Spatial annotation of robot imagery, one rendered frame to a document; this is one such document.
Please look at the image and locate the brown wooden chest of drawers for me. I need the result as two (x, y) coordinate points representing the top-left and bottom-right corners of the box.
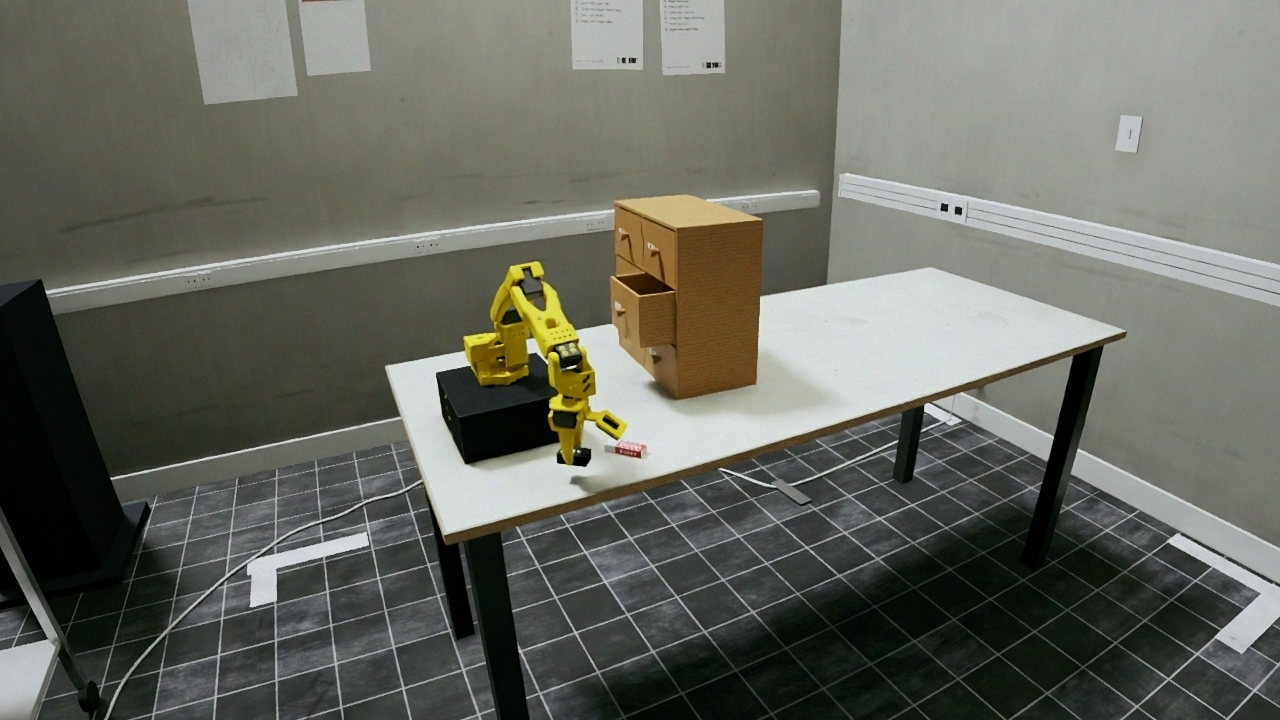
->
(614, 195), (763, 400)

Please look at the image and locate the red and white eraser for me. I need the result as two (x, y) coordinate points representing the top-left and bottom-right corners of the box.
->
(604, 438), (646, 459)

